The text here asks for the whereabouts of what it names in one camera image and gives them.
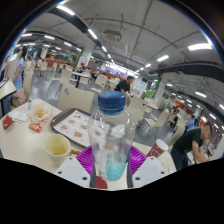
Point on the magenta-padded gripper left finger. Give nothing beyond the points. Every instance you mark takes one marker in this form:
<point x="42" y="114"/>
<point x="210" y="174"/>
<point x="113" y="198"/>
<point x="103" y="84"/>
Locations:
<point x="85" y="160"/>

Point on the beige chairs group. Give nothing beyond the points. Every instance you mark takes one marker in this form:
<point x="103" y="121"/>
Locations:
<point x="65" y="76"/>

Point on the white printed card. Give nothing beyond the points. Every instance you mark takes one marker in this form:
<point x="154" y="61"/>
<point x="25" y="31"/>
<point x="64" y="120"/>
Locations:
<point x="19" y="116"/>

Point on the ceiling lights group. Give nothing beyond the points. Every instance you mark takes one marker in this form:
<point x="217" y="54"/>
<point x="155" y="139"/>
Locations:
<point x="200" y="46"/>

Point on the red snack packet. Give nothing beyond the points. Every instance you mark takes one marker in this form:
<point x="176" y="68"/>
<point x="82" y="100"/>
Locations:
<point x="35" y="128"/>

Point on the pink bag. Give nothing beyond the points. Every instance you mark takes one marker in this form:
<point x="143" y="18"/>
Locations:
<point x="19" y="98"/>

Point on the ceiling air conditioner unit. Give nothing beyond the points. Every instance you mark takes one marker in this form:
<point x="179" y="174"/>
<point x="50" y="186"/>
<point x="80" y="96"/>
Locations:
<point x="112" y="35"/>

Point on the clear bottle with blue cap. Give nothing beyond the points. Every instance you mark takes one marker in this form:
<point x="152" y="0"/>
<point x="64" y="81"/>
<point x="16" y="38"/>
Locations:
<point x="111" y="136"/>

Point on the dark brown food tray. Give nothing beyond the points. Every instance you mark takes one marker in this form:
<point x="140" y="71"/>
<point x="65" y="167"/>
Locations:
<point x="71" y="125"/>

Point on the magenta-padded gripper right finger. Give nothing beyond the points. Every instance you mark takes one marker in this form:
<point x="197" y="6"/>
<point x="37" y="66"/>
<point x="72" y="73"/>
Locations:
<point x="138" y="160"/>

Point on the beige chair with round hole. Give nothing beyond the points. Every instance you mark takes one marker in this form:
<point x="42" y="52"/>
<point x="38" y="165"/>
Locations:
<point x="137" y="110"/>
<point x="75" y="98"/>

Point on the small blue sanitiser bottle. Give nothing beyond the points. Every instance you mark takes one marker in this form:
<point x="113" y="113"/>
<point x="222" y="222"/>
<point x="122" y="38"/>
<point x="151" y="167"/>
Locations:
<point x="29" y="105"/>

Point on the beige neighbouring table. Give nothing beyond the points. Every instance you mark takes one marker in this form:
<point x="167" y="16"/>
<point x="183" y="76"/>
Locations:
<point x="6" y="90"/>

